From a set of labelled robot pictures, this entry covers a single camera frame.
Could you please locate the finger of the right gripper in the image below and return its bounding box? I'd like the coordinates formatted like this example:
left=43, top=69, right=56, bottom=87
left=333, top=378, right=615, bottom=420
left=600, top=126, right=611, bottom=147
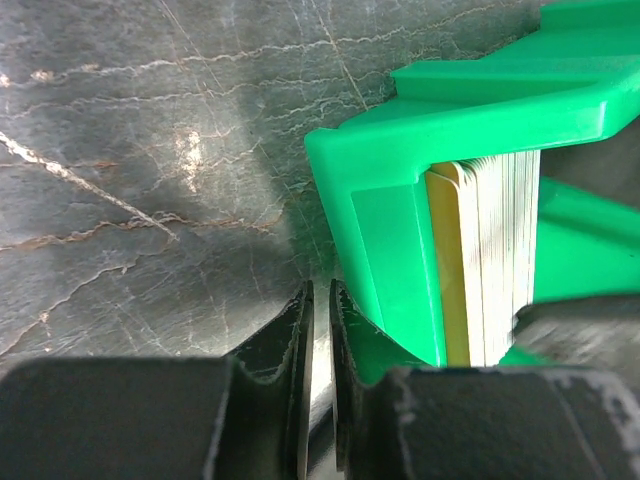
left=513, top=297, right=639, bottom=370

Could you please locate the stack of white cards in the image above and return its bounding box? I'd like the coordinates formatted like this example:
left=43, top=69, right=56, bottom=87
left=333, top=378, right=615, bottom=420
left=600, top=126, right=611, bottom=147
left=425, top=150, right=540, bottom=367

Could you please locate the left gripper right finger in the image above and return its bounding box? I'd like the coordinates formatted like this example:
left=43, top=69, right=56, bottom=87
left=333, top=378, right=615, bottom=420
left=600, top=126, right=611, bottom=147
left=329, top=279, right=415, bottom=479

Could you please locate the green plastic bin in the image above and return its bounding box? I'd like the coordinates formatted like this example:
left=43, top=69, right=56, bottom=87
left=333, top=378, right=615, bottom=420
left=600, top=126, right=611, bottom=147
left=305, top=1, right=639, bottom=367

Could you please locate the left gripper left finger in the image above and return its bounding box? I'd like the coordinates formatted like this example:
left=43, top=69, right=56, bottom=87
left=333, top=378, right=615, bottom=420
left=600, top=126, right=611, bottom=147
left=227, top=281, right=314, bottom=479

